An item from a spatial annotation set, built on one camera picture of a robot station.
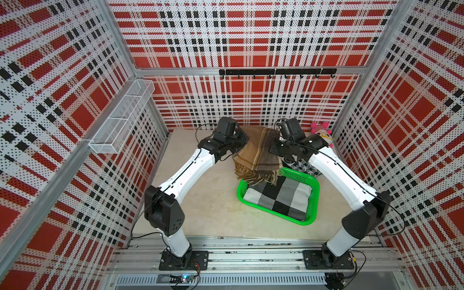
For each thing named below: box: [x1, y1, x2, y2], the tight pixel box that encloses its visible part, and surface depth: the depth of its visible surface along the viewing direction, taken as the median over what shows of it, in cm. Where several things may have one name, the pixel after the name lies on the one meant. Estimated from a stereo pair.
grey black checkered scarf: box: [242, 176, 313, 222], surface depth 91 cm
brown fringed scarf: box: [232, 126, 284, 187], surface depth 82 cm
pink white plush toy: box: [310, 121, 335, 149], surface depth 121 cm
